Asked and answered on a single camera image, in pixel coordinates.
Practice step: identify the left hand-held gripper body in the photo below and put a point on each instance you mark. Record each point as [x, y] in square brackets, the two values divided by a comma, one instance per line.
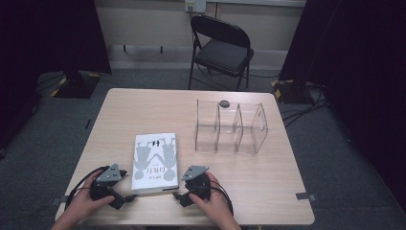
[108, 175]

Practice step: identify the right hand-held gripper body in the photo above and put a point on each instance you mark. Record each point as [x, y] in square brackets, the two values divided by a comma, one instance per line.
[196, 183]

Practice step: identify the white book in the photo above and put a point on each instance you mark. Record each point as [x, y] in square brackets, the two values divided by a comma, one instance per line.
[154, 179]

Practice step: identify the person's right hand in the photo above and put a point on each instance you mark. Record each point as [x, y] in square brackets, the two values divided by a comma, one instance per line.
[217, 204]

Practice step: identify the person's left hand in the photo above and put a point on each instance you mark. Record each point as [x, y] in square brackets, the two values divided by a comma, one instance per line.
[81, 202]

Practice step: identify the small black floor marker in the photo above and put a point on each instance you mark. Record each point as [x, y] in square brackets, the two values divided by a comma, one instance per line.
[87, 124]

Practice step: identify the grey tape strip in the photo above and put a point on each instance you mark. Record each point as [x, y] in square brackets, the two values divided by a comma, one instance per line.
[305, 196]
[59, 200]

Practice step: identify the clear acrylic divided organizer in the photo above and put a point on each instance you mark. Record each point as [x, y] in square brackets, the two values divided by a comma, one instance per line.
[230, 134]

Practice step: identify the black round table grommet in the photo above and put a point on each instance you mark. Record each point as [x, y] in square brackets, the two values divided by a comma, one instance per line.
[224, 103]

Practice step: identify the black stand base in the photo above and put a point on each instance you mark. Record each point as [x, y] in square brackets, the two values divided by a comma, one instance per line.
[292, 91]
[76, 85]

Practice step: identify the black folding chair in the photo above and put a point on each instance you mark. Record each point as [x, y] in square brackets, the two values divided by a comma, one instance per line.
[223, 54]

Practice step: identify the black curtain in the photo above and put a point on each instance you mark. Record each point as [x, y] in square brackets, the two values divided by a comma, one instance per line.
[360, 80]
[41, 48]

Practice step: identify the white wall outlet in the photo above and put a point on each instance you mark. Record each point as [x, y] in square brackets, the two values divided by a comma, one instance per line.
[195, 5]

